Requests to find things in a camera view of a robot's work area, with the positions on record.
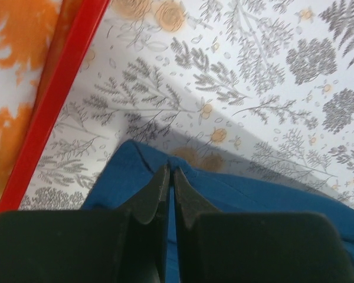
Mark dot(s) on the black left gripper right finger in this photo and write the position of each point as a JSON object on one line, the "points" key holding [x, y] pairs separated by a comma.
{"points": [[214, 246]]}

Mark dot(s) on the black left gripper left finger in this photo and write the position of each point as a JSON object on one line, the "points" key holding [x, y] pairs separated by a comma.
{"points": [[125, 244]]}

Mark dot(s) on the dark blue t shirt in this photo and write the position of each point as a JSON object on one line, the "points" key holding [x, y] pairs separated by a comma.
{"points": [[134, 164]]}

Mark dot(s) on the floral patterned table mat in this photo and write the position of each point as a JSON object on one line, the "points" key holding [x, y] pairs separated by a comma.
{"points": [[257, 88]]}

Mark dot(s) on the red plastic tray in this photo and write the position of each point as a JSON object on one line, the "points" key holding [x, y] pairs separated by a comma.
{"points": [[66, 54]]}

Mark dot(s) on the orange white patterned shirt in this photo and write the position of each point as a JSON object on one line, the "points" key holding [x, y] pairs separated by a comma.
{"points": [[26, 31]]}

